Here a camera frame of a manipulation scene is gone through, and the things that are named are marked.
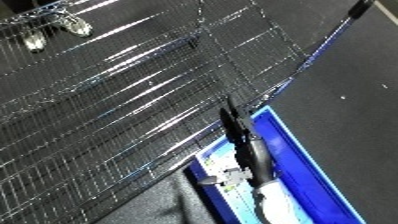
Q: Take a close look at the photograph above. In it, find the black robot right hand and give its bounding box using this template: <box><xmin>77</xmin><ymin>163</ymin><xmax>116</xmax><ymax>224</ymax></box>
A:
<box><xmin>197</xmin><ymin>96</ymin><xmax>278</xmax><ymax>188</ymax></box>

